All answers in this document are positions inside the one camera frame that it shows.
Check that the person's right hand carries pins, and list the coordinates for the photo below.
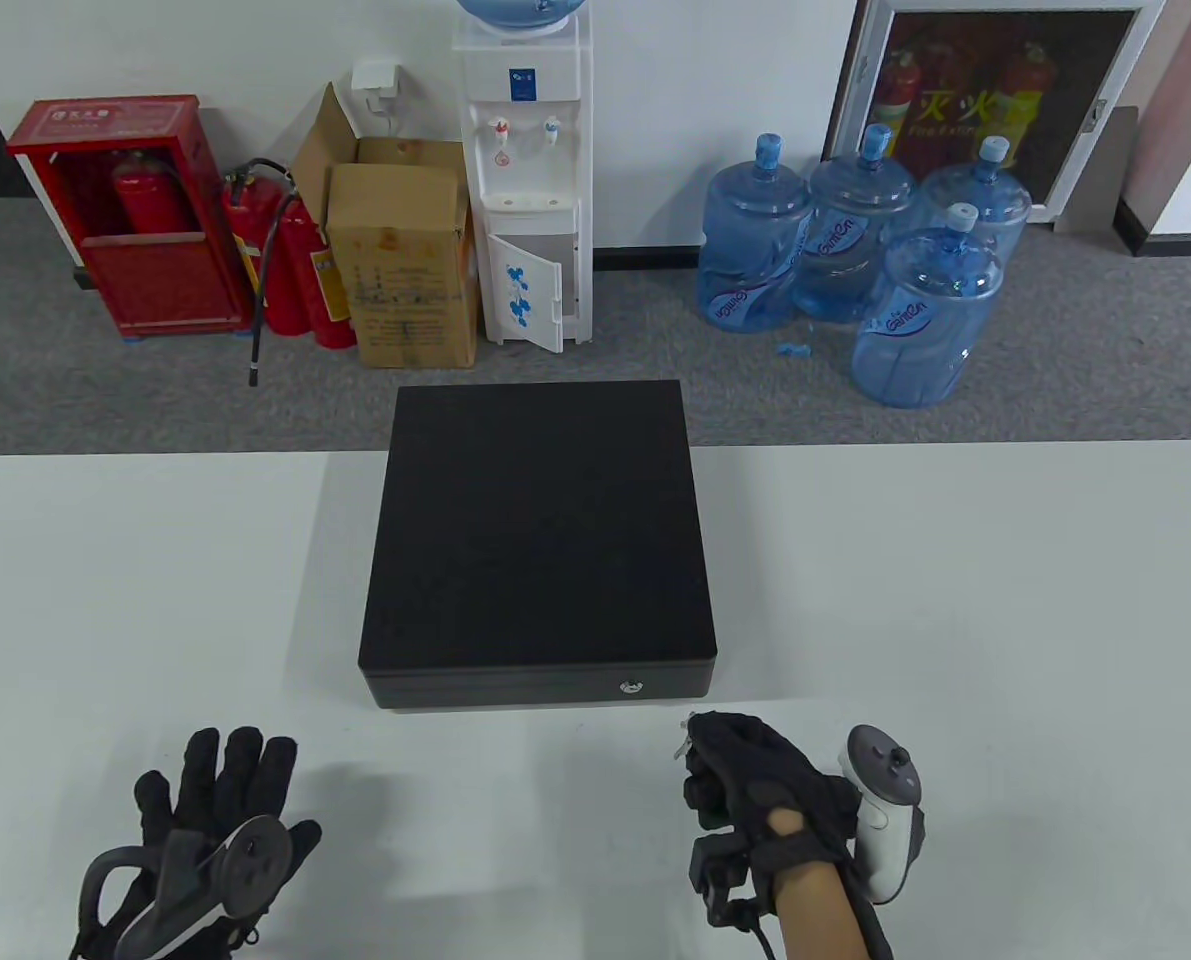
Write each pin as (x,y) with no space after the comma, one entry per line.
(765,770)

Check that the person's left hand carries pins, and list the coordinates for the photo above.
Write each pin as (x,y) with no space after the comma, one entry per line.
(230,780)

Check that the small silver key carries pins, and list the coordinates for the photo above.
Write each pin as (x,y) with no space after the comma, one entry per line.
(688,742)

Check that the black cash drawer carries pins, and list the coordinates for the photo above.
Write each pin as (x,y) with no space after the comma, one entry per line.
(540,520)

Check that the person's right forearm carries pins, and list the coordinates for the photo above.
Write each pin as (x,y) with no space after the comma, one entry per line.
(815,920)

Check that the grey left hand controller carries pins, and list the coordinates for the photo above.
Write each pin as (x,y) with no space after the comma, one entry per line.
(255,850)

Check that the grey hand controller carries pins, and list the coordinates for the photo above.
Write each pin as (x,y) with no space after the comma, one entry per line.
(885,780)
(255,850)

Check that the grey right hand controller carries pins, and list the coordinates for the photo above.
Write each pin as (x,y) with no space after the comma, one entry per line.
(885,780)

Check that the small blue plastic piece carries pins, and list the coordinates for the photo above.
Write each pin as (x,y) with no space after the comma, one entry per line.
(793,350)

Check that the blue water jug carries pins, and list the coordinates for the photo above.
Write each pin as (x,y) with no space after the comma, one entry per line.
(750,250)
(845,220)
(985,195)
(920,320)

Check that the red fire extinguisher cabinet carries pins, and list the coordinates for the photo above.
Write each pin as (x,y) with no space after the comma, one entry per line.
(155,285)

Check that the brown cardboard box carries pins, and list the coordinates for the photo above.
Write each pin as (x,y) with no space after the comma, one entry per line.
(405,270)

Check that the red extinguisher inside cabinet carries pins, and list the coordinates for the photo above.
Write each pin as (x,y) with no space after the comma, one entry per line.
(150,200)

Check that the white water dispenser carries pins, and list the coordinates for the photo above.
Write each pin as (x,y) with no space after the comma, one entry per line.
(525,180)

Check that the blue bottle on dispenser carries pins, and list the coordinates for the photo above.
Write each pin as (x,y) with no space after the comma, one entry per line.
(515,10)

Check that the white framed wall hydrant cabinet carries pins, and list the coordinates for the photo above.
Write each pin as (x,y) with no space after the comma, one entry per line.
(1005,100)

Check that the white wall socket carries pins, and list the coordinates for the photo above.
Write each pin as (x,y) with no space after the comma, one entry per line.
(375,80)

